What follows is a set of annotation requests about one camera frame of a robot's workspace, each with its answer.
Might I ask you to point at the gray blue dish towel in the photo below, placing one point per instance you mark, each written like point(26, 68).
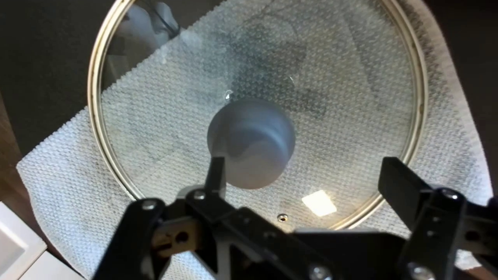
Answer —
point(63, 186)

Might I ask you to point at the glass lid with gray knob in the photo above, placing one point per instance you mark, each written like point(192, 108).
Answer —
point(337, 102)

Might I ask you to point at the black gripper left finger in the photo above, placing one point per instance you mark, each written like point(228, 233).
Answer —
point(141, 233)

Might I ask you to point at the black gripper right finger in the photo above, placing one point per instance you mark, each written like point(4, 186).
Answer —
point(446, 233)

